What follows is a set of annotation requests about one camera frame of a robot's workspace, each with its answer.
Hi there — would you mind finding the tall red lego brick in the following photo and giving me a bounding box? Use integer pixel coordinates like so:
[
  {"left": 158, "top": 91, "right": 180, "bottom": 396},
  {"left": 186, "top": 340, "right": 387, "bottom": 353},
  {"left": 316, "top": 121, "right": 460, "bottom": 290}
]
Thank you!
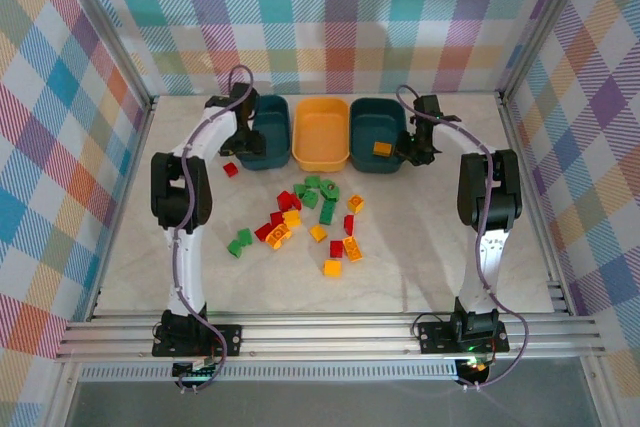
[{"left": 276, "top": 190, "right": 303, "bottom": 213}]

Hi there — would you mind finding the teal plastic bin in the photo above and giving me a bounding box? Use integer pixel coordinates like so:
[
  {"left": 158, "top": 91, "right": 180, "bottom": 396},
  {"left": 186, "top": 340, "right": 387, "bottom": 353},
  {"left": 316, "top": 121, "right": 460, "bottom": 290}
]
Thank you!
[
  {"left": 234, "top": 94, "right": 293, "bottom": 172},
  {"left": 348, "top": 97, "right": 410, "bottom": 174}
]

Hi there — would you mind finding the yellow plastic bin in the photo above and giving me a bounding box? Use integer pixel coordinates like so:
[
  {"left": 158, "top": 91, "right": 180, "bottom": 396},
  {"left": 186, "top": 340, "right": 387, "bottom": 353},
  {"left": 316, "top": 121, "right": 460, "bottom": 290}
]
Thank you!
[{"left": 292, "top": 98, "right": 350, "bottom": 173}]

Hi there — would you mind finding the yellow printed lego brick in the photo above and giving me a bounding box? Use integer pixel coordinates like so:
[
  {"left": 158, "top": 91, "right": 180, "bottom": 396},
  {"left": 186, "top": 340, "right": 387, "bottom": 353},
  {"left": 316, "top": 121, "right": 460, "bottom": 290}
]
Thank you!
[{"left": 264, "top": 225, "right": 293, "bottom": 250}]

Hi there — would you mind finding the long yellow lego brick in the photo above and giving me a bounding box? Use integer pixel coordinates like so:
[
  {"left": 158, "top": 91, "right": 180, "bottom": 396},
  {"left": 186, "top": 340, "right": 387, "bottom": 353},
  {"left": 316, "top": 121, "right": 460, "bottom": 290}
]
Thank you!
[{"left": 342, "top": 235, "right": 363, "bottom": 262}]

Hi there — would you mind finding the small controller board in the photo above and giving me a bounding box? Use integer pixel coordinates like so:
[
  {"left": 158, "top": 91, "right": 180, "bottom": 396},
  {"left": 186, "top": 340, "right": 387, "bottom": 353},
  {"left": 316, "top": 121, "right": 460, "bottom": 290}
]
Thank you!
[
  {"left": 172, "top": 359, "right": 221, "bottom": 381},
  {"left": 457, "top": 356, "right": 494, "bottom": 381}
]

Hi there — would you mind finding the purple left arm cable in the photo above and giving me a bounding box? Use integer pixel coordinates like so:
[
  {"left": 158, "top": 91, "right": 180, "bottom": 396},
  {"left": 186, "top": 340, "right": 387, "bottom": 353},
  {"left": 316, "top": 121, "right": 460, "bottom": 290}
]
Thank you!
[{"left": 172, "top": 64, "right": 256, "bottom": 393}]

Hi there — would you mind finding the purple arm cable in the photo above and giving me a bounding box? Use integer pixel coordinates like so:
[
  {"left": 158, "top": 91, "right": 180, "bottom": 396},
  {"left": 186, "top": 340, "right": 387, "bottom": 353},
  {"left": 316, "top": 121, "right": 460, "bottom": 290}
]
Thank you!
[
  {"left": 172, "top": 64, "right": 256, "bottom": 393},
  {"left": 396, "top": 85, "right": 531, "bottom": 391}
]

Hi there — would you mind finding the aluminium side rail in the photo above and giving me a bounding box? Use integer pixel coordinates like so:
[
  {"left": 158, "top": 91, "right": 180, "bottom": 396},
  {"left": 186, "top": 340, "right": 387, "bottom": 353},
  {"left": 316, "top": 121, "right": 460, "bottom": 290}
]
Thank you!
[{"left": 497, "top": 91, "right": 576, "bottom": 318}]

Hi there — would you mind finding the aluminium frame post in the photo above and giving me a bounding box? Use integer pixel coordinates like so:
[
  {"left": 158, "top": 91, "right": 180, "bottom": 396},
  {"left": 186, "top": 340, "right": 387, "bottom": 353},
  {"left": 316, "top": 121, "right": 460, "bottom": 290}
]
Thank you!
[
  {"left": 59, "top": 0, "right": 154, "bottom": 108},
  {"left": 497, "top": 0, "right": 599, "bottom": 103}
]

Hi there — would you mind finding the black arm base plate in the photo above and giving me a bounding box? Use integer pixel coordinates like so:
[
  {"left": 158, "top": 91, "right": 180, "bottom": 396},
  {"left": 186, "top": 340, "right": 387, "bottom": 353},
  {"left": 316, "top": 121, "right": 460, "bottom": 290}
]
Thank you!
[
  {"left": 151, "top": 324, "right": 243, "bottom": 359},
  {"left": 416, "top": 320, "right": 511, "bottom": 354}
]

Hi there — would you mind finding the wide aluminium mounting rail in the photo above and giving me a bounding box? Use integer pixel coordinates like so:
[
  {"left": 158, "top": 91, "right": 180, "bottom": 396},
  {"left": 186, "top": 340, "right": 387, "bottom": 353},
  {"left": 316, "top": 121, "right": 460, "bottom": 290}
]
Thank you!
[{"left": 53, "top": 310, "right": 609, "bottom": 364}]

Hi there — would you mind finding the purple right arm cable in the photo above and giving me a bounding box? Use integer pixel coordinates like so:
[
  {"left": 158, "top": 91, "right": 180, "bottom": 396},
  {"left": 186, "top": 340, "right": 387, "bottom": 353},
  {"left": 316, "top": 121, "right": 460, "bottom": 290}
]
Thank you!
[{"left": 396, "top": 85, "right": 531, "bottom": 391}]

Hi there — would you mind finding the slotted grey cable duct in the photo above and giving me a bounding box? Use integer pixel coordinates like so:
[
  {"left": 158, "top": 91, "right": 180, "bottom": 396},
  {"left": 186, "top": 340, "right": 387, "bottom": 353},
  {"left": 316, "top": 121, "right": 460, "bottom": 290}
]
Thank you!
[{"left": 79, "top": 364, "right": 461, "bottom": 382}]

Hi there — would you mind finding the aluminium frame leg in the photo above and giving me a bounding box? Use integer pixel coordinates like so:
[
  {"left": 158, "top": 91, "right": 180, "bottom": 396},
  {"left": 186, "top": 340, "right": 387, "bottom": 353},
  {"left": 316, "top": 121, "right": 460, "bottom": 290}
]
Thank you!
[
  {"left": 579, "top": 356, "right": 624, "bottom": 427},
  {"left": 44, "top": 361, "right": 84, "bottom": 427}
]

